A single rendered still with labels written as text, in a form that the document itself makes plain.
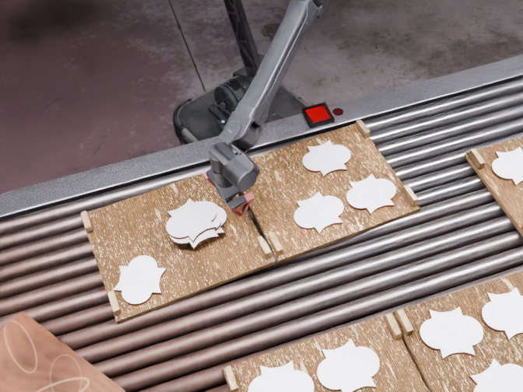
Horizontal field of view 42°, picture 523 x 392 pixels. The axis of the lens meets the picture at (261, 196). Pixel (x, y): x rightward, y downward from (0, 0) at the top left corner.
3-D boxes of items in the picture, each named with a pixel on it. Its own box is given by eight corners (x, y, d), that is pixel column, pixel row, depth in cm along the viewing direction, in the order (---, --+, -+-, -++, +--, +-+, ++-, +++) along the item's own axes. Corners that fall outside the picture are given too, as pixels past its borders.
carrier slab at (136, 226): (82, 218, 184) (80, 215, 183) (223, 169, 194) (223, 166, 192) (117, 324, 164) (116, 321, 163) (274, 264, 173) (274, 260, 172)
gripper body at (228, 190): (226, 203, 165) (222, 184, 160) (206, 176, 171) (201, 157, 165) (250, 190, 167) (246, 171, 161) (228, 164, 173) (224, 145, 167)
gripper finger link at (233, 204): (235, 227, 171) (229, 205, 163) (220, 208, 175) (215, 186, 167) (257, 214, 173) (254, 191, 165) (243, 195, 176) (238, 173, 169)
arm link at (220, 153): (222, 135, 161) (202, 148, 159) (240, 151, 157) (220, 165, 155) (226, 154, 166) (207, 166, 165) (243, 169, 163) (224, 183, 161)
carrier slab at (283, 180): (229, 168, 194) (228, 165, 193) (358, 125, 203) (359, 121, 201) (278, 264, 173) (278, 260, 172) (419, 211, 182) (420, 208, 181)
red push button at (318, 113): (304, 113, 207) (304, 110, 206) (323, 108, 208) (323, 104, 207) (312, 126, 204) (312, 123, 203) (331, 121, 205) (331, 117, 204)
